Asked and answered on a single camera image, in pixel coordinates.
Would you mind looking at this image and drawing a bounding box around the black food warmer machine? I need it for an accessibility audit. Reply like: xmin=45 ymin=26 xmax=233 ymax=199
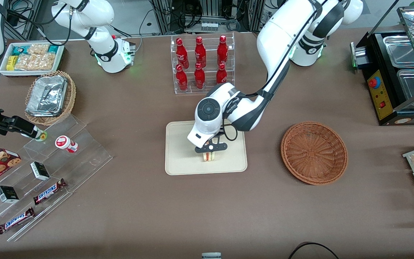
xmin=350 ymin=0 xmax=414 ymax=126

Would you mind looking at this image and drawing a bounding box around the clear cracker packet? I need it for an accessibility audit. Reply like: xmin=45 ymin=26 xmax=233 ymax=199
xmin=14 ymin=53 xmax=56 ymax=71
xmin=27 ymin=44 xmax=50 ymax=55

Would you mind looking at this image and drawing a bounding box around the white rectangular snack tray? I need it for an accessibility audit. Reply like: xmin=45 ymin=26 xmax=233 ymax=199
xmin=0 ymin=42 xmax=65 ymax=77

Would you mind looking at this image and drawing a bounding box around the metal equipment rack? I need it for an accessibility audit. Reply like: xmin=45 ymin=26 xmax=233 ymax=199
xmin=149 ymin=0 xmax=265 ymax=35

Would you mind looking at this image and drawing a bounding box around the oval tan wicker basket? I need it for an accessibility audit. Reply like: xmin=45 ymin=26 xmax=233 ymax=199
xmin=24 ymin=71 xmax=77 ymax=126

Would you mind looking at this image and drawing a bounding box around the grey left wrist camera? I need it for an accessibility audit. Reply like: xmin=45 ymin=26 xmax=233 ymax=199
xmin=194 ymin=142 xmax=228 ymax=154

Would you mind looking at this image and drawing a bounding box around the Snickers chocolate bar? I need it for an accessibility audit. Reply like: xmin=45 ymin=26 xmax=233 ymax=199
xmin=33 ymin=179 xmax=67 ymax=205
xmin=0 ymin=208 xmax=35 ymax=235

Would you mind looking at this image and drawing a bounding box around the small black box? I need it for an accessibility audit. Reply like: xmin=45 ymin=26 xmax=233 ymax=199
xmin=0 ymin=186 xmax=19 ymax=204
xmin=30 ymin=162 xmax=50 ymax=181

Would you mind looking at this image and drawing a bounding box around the clear acrylic bottle rack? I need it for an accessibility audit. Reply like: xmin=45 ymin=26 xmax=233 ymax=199
xmin=171 ymin=32 xmax=235 ymax=95

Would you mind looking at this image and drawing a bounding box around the silver foil containers stack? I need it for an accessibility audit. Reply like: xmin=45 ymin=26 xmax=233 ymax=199
xmin=26 ymin=75 xmax=68 ymax=117

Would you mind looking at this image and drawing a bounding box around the beige rectangular tray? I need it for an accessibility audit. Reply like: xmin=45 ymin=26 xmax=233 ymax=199
xmin=165 ymin=121 xmax=248 ymax=176

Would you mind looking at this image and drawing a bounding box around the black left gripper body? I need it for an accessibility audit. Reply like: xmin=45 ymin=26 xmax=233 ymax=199
xmin=207 ymin=132 xmax=226 ymax=144

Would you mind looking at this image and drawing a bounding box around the round brown wicker basket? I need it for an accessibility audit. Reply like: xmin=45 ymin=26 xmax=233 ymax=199
xmin=281 ymin=122 xmax=348 ymax=186

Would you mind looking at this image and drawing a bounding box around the clear acrylic step shelf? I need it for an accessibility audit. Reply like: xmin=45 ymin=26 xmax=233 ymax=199
xmin=0 ymin=114 xmax=113 ymax=242

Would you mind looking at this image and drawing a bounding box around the black cable loop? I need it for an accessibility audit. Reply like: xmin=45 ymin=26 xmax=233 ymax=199
xmin=288 ymin=242 xmax=340 ymax=259

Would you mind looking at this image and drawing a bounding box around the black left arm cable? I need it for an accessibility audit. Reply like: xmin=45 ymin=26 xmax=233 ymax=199
xmin=222 ymin=7 xmax=322 ymax=141

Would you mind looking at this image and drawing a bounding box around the red white yogurt bottle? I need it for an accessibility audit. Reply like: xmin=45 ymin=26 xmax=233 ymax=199
xmin=55 ymin=135 xmax=79 ymax=153

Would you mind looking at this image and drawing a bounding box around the red cola bottle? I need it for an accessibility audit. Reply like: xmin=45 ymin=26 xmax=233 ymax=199
xmin=194 ymin=63 xmax=206 ymax=90
xmin=216 ymin=63 xmax=228 ymax=87
xmin=176 ymin=38 xmax=189 ymax=69
xmin=176 ymin=64 xmax=189 ymax=92
xmin=194 ymin=36 xmax=207 ymax=69
xmin=217 ymin=35 xmax=229 ymax=67

